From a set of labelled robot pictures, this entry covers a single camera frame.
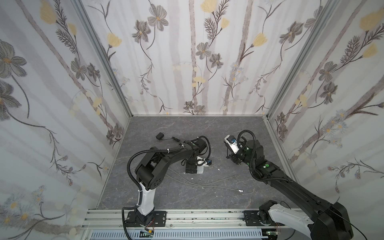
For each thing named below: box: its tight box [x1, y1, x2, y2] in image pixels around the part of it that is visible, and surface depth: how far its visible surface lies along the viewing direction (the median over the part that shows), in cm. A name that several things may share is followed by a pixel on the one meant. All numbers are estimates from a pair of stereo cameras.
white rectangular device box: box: [196, 156, 207, 174], surface depth 84 cm
